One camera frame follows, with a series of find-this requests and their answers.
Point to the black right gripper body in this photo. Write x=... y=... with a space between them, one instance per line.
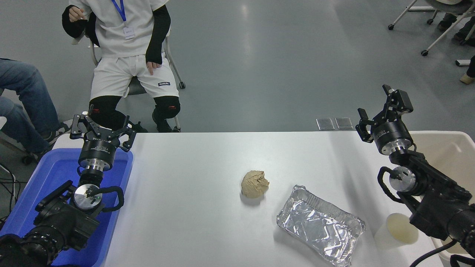
x=391 y=135

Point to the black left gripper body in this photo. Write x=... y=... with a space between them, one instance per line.
x=98 y=148

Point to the white paper cup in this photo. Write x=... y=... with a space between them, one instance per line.
x=397 y=230

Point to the person's left hand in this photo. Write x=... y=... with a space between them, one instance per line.
x=153 y=66

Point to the person's right hand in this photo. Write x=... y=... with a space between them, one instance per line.
x=77 y=14

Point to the metal floor plate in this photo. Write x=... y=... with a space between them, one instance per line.
x=325 y=124
x=344 y=123

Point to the grey metal-framed chair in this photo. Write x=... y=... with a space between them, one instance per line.
x=136 y=88

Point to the blue plastic tray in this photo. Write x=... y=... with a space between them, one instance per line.
x=48 y=174

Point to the large pale plastic bin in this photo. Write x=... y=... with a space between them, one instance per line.
x=449 y=155

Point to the person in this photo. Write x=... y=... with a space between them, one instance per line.
x=122 y=40
x=26 y=89
x=468 y=78
x=465 y=33

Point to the white chair foot bar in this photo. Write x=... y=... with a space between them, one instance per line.
x=463 y=62

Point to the white-legged wheeled chair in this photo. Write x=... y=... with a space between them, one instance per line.
x=445 y=35

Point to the silver foil tray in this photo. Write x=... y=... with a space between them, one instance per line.
x=319 y=226

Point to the crumpled tan paper ball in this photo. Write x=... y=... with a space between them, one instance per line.
x=254 y=184

